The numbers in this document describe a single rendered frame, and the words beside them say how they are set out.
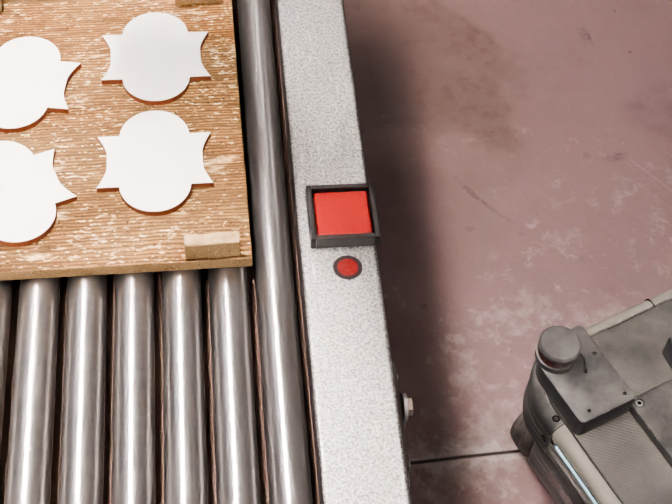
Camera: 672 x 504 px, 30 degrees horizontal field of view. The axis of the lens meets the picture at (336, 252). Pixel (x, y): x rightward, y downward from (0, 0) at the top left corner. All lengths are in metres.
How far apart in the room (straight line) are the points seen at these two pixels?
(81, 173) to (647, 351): 1.11
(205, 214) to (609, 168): 1.50
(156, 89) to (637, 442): 1.01
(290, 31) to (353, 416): 0.55
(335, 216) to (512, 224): 1.24
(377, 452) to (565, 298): 1.31
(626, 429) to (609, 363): 0.11
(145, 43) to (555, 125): 1.42
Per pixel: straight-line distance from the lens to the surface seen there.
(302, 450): 1.24
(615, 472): 2.05
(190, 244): 1.31
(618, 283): 2.55
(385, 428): 1.25
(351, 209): 1.38
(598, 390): 2.07
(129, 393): 1.27
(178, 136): 1.43
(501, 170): 2.68
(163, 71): 1.50
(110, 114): 1.47
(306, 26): 1.60
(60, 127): 1.47
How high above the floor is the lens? 2.01
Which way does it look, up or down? 53 degrees down
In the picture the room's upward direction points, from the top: 4 degrees clockwise
